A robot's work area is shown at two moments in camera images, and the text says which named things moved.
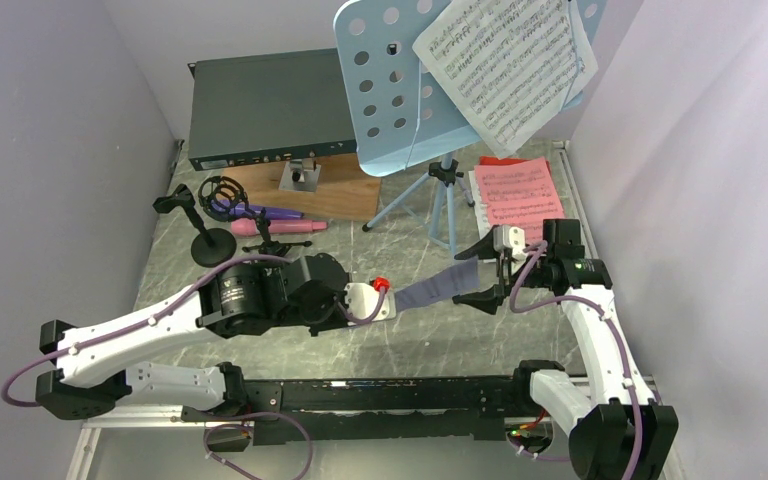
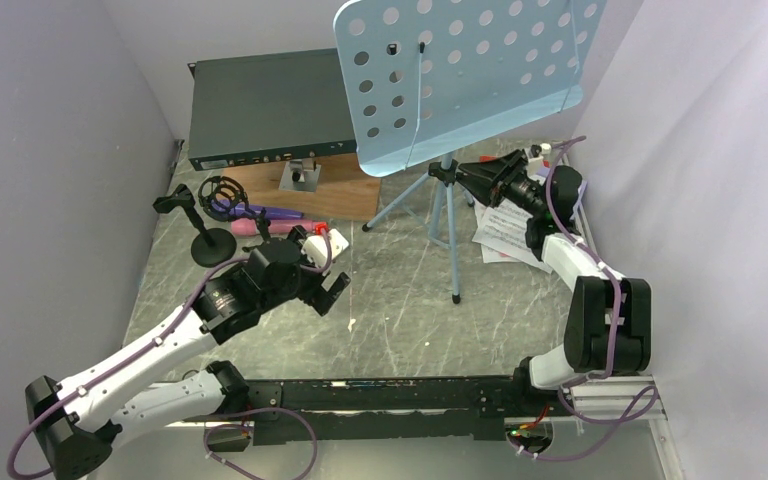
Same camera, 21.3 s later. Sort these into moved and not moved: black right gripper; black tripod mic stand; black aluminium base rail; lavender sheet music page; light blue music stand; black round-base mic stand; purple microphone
Moved: black right gripper; lavender sheet music page
Not moved: black round-base mic stand; black aluminium base rail; light blue music stand; black tripod mic stand; purple microphone
